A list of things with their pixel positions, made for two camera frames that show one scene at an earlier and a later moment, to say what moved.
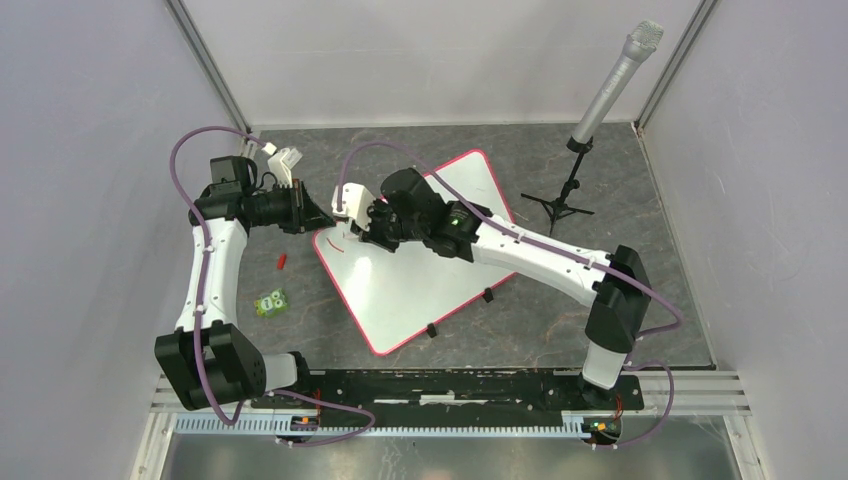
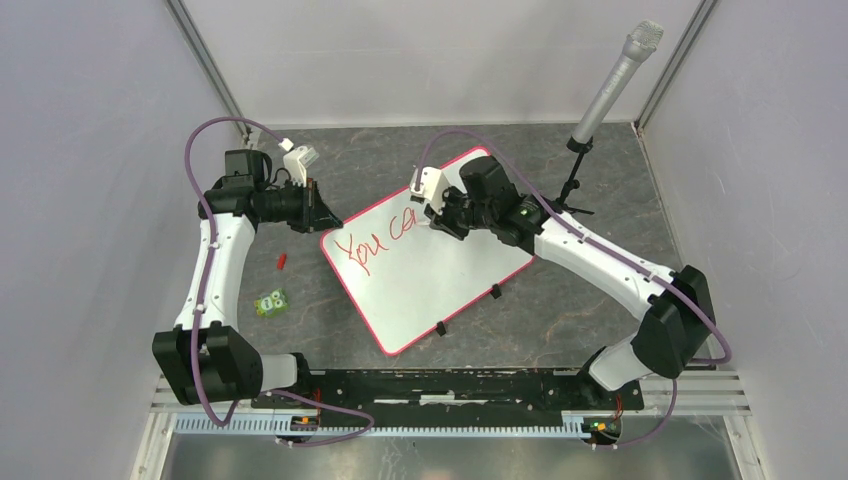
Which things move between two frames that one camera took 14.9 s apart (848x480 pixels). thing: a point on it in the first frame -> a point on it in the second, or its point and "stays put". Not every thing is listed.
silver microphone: [638, 46] stays put
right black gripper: [371, 236] -> [443, 220]
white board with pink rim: [399, 296] stays put
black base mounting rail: [453, 398] stays put
